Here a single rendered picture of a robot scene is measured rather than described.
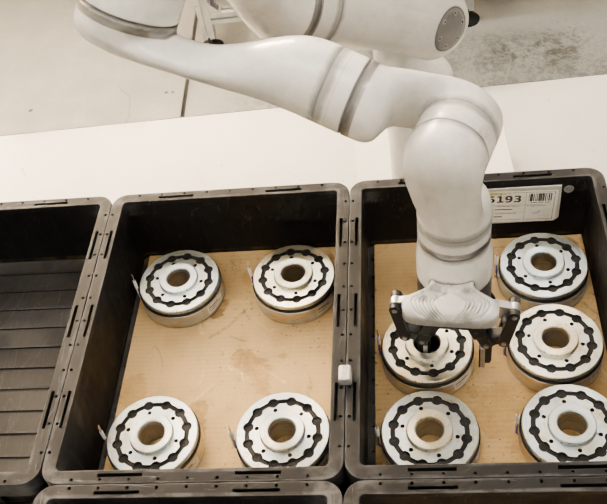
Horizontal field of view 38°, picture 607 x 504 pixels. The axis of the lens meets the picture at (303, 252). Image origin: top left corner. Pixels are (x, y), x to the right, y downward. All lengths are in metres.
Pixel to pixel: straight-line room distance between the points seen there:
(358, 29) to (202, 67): 0.25
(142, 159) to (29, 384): 0.55
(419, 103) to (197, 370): 0.45
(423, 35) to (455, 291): 0.34
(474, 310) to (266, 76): 0.29
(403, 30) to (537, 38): 1.89
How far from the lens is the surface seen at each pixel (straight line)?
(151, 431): 1.02
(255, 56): 0.78
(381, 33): 1.02
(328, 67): 0.76
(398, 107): 0.79
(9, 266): 1.28
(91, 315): 1.04
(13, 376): 1.16
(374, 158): 1.37
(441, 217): 0.80
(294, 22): 0.92
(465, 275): 0.86
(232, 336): 1.09
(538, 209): 1.13
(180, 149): 1.56
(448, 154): 0.74
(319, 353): 1.06
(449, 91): 0.78
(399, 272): 1.13
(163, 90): 2.90
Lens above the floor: 1.69
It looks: 48 degrees down
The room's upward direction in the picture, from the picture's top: 11 degrees counter-clockwise
